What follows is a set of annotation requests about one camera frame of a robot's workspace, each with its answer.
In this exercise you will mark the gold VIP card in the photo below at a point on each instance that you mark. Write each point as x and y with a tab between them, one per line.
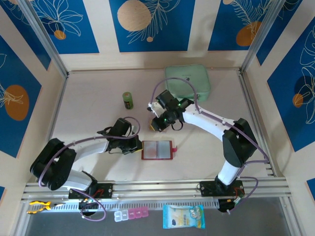
150	127

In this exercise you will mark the red leather card holder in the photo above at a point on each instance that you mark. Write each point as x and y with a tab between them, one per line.
167	150

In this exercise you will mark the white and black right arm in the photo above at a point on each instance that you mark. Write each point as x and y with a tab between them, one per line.
204	120

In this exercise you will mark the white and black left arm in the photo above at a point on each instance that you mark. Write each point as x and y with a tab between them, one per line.
91	147

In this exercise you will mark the clear acrylic card stand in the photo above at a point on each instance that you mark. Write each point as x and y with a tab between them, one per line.
149	120

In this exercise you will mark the green cylindrical battery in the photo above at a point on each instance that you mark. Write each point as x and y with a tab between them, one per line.
128	99

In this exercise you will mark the mint green zip pouch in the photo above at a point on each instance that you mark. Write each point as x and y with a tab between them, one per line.
201	76

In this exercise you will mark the white and pink pill organiser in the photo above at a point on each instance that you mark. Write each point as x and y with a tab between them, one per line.
133	213

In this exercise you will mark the blue and yellow wipes packet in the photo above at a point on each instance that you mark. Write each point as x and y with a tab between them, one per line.
182	217

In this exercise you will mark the yellow and black pliers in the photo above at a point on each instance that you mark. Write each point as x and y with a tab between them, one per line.
46	205

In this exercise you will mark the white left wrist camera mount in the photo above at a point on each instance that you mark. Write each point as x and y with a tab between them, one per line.
133	130

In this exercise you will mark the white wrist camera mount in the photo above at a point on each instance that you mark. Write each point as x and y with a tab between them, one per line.
155	108
133	130

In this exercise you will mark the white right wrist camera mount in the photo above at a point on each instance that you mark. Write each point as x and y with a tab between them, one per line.
155	108

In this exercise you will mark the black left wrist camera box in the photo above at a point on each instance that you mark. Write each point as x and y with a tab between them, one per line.
123	127

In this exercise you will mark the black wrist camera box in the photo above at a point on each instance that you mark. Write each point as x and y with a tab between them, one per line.
166	98
123	127

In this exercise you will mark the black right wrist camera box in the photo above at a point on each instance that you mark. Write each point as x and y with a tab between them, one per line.
166	98

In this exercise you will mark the aluminium mounting rail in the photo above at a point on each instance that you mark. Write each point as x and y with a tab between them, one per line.
157	189

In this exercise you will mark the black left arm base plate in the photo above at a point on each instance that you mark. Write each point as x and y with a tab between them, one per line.
108	190

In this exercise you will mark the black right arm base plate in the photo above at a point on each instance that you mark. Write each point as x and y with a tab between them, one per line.
206	188

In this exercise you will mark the aluminium side rail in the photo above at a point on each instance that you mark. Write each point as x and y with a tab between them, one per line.
251	103

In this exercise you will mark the aluminium frame post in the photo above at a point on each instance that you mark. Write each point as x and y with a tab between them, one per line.
261	37
49	41

